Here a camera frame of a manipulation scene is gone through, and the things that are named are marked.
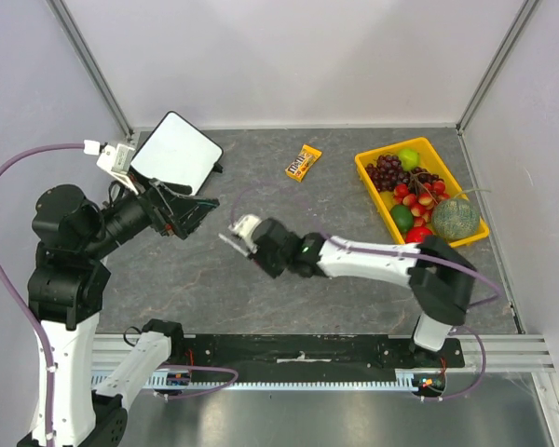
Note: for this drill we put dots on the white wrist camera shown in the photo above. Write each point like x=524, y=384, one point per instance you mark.
x=115, y=160
x=240, y=235

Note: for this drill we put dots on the yellow candy packet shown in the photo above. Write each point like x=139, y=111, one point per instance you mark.
x=306, y=158

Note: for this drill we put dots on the left aluminium frame post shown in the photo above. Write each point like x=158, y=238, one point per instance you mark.
x=73, y=33

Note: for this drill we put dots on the light green pear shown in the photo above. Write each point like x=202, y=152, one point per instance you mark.
x=410, y=159

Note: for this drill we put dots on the yellow plastic tray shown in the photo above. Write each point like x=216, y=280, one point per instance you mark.
x=431, y=162

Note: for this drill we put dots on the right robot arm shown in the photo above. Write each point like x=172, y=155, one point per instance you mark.
x=440, y=279

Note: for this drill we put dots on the slotted cable duct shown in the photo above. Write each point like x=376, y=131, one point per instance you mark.
x=166, y=382

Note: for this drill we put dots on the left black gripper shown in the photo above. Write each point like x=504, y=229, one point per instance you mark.
x=189, y=211

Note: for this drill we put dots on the right aluminium frame post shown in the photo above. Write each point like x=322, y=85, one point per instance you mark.
x=507, y=44

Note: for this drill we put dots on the white whiteboard black frame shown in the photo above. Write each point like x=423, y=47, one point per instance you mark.
x=177, y=152

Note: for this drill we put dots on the purple grape bunch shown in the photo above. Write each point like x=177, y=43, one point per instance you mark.
x=386, y=173

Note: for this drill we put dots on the green netted melon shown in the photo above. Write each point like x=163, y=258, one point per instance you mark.
x=456, y=218

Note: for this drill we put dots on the dark green lime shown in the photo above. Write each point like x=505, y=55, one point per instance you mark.
x=402, y=217

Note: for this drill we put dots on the red apple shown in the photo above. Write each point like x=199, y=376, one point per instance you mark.
x=417, y=234

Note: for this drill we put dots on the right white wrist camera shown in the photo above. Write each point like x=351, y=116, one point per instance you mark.
x=240, y=235

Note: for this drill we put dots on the aluminium frame post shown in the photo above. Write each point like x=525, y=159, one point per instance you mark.
x=507, y=44
x=73, y=33

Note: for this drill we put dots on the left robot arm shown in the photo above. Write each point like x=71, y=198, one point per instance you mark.
x=65, y=298

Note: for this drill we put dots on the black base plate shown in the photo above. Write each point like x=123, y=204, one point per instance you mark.
x=307, y=358

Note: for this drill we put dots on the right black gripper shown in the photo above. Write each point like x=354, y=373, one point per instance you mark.
x=261, y=251

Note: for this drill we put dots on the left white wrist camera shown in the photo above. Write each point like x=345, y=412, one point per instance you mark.
x=115, y=160

